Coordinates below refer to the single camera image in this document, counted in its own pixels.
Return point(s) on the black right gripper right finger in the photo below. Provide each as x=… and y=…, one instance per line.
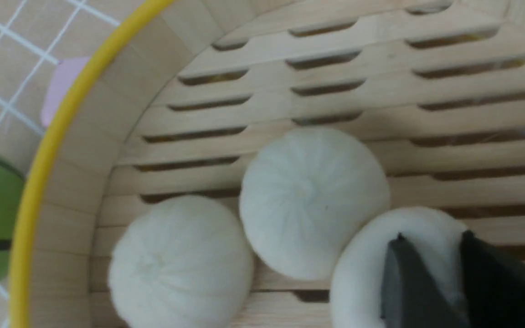
x=494, y=284

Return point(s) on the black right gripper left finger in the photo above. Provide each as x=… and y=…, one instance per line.
x=409, y=295

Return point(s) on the bamboo steamer tray yellow rim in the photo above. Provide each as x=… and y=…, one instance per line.
x=184, y=92

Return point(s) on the pink cube block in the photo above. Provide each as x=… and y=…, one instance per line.
x=63, y=77

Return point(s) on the white bun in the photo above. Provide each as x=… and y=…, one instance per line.
x=185, y=263
x=355, y=293
x=305, y=195

